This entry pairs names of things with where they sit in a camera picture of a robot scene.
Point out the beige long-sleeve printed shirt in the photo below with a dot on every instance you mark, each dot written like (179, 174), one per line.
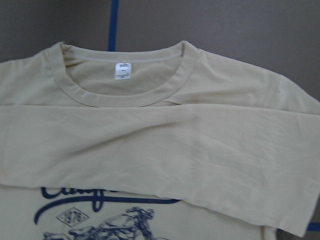
(171, 144)

